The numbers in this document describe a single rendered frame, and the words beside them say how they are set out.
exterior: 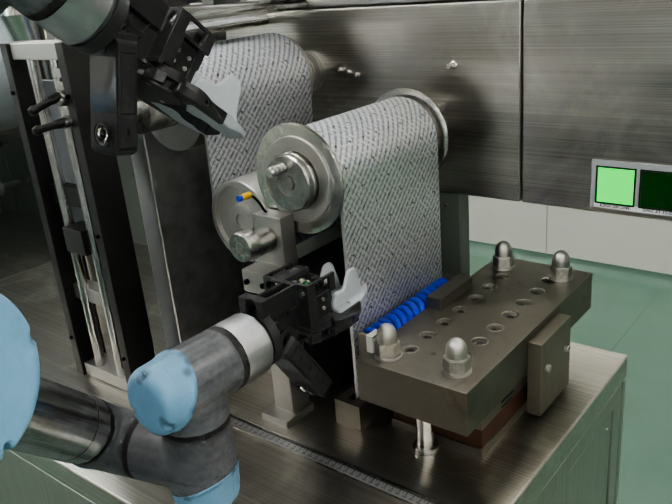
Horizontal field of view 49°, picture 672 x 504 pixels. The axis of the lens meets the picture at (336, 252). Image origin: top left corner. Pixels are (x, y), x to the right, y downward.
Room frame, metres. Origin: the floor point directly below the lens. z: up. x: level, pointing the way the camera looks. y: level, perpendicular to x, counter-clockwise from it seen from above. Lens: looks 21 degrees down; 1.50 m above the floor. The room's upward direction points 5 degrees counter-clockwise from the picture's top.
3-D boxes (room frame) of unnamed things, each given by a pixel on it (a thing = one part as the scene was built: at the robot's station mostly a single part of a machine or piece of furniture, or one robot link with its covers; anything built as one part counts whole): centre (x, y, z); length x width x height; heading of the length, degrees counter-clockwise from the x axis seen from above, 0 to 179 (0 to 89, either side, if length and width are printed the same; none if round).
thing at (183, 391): (0.67, 0.17, 1.11); 0.11 x 0.08 x 0.09; 140
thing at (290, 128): (0.92, 0.04, 1.25); 0.15 x 0.01 x 0.15; 50
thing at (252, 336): (0.74, 0.12, 1.11); 0.08 x 0.05 x 0.08; 50
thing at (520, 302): (0.93, -0.20, 1.00); 0.40 x 0.16 x 0.06; 140
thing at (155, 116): (1.06, 0.25, 1.33); 0.06 x 0.06 x 0.06; 50
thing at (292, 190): (0.91, 0.05, 1.25); 0.07 x 0.02 x 0.07; 50
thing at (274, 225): (0.91, 0.09, 1.05); 0.06 x 0.05 x 0.31; 140
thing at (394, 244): (0.98, -0.09, 1.11); 0.23 x 0.01 x 0.18; 140
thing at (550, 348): (0.88, -0.28, 0.96); 0.10 x 0.03 x 0.11; 140
